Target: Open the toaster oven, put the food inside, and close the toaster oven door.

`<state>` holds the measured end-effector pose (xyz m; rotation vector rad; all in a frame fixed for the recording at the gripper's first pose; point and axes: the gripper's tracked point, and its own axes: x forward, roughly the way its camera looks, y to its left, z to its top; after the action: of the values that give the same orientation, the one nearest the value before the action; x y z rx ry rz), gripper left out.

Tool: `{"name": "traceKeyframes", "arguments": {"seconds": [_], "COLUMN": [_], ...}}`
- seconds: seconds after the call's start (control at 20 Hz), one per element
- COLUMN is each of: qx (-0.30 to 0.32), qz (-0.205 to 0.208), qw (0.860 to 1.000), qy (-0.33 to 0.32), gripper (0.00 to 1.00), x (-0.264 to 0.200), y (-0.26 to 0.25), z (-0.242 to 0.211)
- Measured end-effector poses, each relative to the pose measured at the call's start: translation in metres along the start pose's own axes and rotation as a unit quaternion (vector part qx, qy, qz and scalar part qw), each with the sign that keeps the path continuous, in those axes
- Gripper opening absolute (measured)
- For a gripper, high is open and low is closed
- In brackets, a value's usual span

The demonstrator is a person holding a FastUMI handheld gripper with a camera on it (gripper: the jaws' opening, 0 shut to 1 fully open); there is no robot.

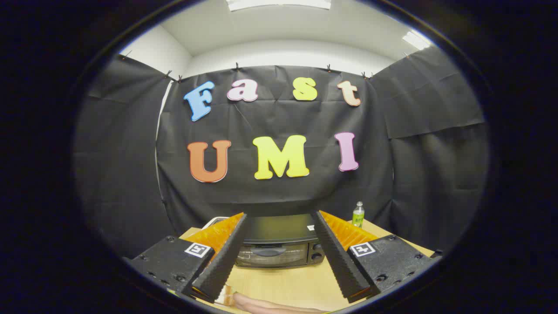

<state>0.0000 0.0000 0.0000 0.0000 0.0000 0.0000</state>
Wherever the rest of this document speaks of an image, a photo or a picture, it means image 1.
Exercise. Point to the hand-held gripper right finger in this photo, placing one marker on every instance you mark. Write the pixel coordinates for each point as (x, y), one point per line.
(338, 257)

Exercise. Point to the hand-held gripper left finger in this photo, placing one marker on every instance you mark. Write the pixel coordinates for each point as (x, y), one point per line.
(222, 261)

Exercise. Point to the black toaster oven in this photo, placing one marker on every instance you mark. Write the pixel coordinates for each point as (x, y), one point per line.
(279, 229)

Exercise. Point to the white pop-up toaster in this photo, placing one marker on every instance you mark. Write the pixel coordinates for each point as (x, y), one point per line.
(216, 221)

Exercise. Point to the green drink bottle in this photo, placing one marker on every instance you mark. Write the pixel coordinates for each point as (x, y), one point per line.
(358, 216)

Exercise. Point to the narrow ceiling light panel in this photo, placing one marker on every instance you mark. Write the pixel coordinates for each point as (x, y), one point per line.
(416, 40)

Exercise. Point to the wide ceiling light panel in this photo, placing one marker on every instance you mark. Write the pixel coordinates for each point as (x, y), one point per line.
(279, 3)

